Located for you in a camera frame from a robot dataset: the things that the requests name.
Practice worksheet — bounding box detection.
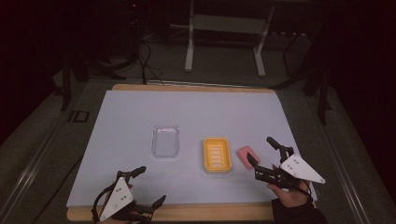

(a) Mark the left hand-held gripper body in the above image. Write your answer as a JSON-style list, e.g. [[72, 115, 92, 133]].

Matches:
[[98, 174, 155, 222]]

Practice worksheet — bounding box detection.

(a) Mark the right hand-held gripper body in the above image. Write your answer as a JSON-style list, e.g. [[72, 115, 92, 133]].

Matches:
[[254, 147, 327, 189]]

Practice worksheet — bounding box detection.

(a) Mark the pink soap bar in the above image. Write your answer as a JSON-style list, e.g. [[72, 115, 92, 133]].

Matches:
[[236, 145, 262, 171]]

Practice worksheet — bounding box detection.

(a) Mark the person's left hand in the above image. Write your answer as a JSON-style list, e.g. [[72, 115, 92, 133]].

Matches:
[[96, 182, 151, 224]]

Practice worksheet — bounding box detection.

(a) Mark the person's right hand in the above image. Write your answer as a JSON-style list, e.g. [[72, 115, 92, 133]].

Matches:
[[266, 163, 313, 209]]

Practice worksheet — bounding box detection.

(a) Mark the wooden table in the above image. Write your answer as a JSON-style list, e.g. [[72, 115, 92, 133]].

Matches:
[[65, 83, 318, 223]]

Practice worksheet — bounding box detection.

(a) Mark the yellow soap dish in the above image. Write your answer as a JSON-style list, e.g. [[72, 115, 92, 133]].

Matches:
[[203, 137, 233, 174]]

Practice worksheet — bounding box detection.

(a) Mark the clear plastic tray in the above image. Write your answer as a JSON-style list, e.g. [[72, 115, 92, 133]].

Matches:
[[150, 124, 181, 159]]

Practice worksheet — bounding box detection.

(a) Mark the light blue table mat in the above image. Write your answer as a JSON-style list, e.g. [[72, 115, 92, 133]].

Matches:
[[65, 90, 318, 209]]

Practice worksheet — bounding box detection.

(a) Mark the black tripod stand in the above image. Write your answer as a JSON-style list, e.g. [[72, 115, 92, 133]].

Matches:
[[54, 43, 129, 112], [269, 31, 334, 126]]

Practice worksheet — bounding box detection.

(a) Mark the white metal stand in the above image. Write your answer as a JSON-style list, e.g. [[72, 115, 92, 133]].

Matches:
[[184, 0, 276, 78]]

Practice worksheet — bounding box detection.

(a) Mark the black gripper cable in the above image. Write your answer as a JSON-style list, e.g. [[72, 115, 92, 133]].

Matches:
[[91, 181, 121, 223]]

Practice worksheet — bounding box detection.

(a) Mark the metal floor rail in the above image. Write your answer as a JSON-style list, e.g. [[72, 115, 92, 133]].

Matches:
[[312, 102, 372, 224], [0, 115, 73, 222]]

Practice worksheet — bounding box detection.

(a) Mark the black rectangular floor frame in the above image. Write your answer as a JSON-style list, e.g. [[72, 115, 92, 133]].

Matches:
[[67, 109, 91, 123]]

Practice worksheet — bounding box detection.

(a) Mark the black floor cable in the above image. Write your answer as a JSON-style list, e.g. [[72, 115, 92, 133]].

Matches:
[[135, 39, 166, 86]]

